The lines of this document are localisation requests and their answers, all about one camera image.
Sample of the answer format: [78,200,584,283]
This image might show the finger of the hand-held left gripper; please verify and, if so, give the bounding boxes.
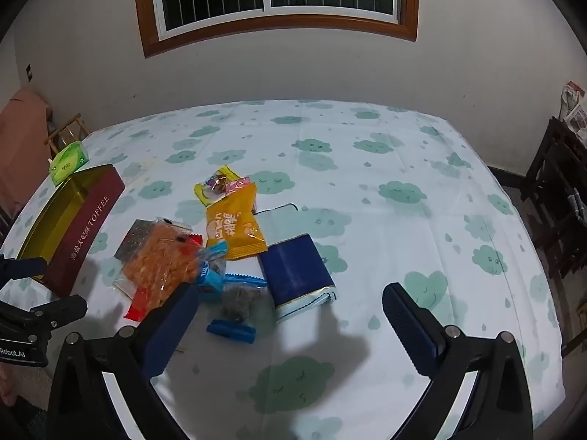
[0,256,49,281]
[0,295,88,331]

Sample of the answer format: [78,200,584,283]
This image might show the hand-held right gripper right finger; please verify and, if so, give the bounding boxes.
[382,282,535,440]

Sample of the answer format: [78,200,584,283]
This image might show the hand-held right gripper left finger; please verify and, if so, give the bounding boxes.
[46,282,203,440]

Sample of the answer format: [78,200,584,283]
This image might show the red snack packet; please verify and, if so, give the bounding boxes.
[124,234,205,320]

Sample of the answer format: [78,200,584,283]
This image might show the small blue bar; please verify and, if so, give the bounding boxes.
[206,320,255,344]

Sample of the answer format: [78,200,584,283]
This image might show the clear bag of orange snacks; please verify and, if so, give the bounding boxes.
[112,217,207,308]

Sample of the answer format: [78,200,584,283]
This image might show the clear packet with blue strip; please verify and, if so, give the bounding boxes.
[220,272,267,322]

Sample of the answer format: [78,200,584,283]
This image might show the gold and maroon tin box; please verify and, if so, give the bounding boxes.
[17,164,125,298]

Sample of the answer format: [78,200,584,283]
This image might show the light blue snack packet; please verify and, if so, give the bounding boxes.
[197,241,229,280]

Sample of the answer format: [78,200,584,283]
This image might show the orange snack packet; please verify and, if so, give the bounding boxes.
[205,182,268,261]

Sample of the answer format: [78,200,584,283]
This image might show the blue-topped packet of orange snacks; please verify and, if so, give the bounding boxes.
[257,234,339,324]

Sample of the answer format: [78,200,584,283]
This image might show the yellow candy packet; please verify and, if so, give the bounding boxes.
[194,165,241,207]

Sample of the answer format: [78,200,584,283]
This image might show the green tissue pack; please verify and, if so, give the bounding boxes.
[48,141,89,187]

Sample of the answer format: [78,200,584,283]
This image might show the bamboo stool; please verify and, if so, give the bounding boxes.
[43,114,89,157]

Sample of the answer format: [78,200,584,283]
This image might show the dark wooden chair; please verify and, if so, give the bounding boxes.
[520,117,587,285]

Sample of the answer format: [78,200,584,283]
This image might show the stack of newspapers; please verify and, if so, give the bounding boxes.
[559,81,587,143]

